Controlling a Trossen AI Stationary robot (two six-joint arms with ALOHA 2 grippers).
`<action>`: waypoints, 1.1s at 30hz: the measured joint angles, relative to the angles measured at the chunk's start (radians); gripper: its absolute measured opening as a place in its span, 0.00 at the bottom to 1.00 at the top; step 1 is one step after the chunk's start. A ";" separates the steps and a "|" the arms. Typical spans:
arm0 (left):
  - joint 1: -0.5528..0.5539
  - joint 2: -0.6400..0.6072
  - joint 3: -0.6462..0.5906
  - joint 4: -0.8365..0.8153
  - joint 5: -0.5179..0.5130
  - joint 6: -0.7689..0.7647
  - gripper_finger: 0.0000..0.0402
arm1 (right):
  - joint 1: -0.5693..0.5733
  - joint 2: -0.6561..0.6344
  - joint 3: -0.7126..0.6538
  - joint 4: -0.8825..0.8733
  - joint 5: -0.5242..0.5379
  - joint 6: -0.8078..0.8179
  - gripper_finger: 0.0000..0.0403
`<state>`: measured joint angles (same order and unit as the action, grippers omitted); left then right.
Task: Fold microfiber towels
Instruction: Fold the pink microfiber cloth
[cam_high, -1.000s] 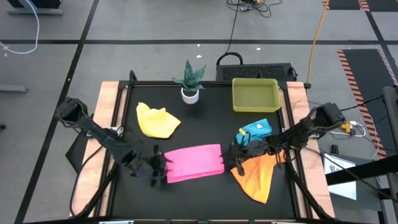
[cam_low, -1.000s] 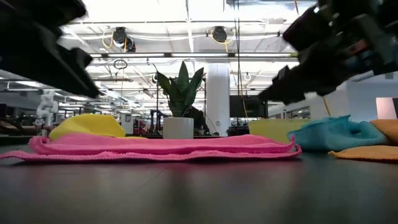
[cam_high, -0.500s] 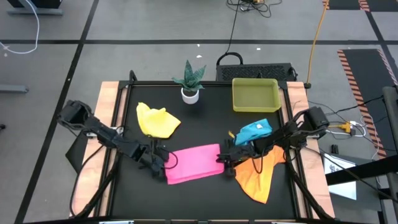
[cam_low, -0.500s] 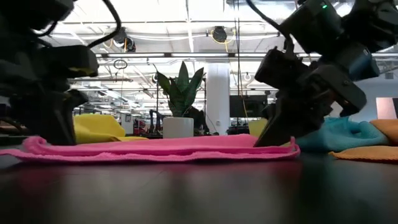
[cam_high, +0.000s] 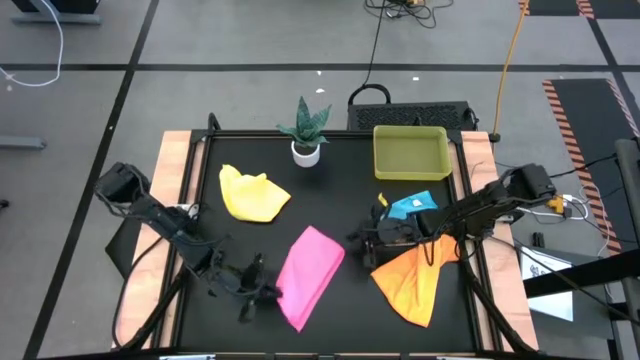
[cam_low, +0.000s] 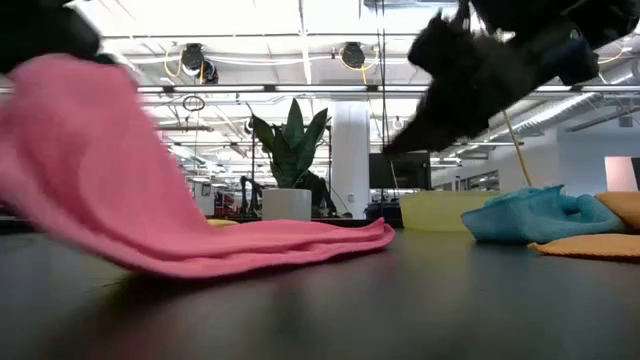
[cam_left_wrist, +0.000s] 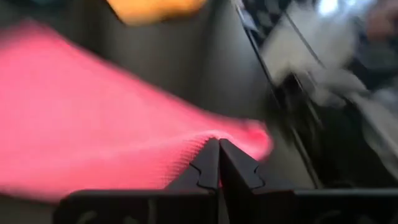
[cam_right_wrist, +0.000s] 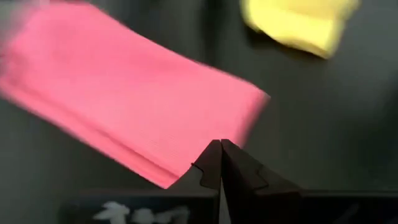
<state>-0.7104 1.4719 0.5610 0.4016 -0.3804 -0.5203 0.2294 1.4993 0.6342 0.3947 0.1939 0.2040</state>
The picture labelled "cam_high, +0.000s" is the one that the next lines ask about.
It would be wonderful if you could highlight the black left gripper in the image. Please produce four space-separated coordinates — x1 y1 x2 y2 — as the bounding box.
212 252 284 324

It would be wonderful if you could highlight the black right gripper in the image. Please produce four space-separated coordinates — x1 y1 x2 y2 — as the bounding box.
348 217 425 270

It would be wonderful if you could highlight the pink microfiber towel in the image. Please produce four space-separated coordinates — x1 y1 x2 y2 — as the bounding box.
275 225 346 333

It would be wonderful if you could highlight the blue microfiber towel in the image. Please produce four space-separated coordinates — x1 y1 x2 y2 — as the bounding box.
385 190 439 221

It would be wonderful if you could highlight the green translucent plastic tray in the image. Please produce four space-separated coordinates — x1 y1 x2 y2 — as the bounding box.
372 125 453 182

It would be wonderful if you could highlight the orange microfiber towel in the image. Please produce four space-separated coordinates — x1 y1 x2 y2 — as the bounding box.
370 233 460 329

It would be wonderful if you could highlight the yellow microfiber towel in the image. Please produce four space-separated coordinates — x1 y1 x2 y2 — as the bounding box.
218 163 292 224

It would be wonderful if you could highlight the snake plant in white pot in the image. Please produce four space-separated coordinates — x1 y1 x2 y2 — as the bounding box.
276 96 332 169

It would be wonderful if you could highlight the black perforated computer case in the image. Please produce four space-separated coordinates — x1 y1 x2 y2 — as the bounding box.
347 101 479 133

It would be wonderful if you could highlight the wooden table side board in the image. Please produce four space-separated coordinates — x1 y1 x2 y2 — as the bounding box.
112 130 206 350
458 130 540 351

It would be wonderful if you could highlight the white paper sheet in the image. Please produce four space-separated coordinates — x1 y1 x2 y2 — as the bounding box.
519 246 575 322

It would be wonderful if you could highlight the black metal bar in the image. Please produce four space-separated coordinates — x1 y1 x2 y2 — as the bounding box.
523 248 640 300

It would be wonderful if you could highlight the black mat striped edge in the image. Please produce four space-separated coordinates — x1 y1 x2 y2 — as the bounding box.
518 0 640 20
542 78 640 256

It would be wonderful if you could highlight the grey desk foot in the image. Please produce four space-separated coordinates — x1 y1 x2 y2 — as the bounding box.
0 134 48 151

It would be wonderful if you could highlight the grey desk base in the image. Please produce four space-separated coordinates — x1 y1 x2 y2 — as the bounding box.
10 0 103 26

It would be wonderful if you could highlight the black braided cable sleeve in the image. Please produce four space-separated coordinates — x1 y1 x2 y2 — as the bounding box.
457 239 539 354
112 234 194 351

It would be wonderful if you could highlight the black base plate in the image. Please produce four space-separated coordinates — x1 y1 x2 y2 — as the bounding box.
104 214 145 280

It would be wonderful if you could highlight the black aluminium table frame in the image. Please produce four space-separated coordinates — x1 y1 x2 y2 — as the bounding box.
149 112 539 360

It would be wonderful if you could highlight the black hanging cable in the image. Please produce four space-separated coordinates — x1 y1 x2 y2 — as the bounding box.
348 0 393 107

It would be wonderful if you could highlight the orange extension cable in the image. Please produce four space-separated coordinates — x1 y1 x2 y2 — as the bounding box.
492 0 530 144

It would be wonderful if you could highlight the white power cable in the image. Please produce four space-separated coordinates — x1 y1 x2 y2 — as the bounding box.
519 193 594 221

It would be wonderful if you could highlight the thin black floor cable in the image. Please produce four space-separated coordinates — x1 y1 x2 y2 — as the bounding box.
549 153 619 181

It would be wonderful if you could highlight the black cable bundle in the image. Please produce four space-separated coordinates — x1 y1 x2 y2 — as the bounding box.
363 0 455 30

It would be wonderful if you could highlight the black upright post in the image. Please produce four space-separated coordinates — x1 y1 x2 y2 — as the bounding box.
613 138 640 360

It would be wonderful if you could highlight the white floor cable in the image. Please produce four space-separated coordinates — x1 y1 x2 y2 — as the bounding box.
0 0 65 89

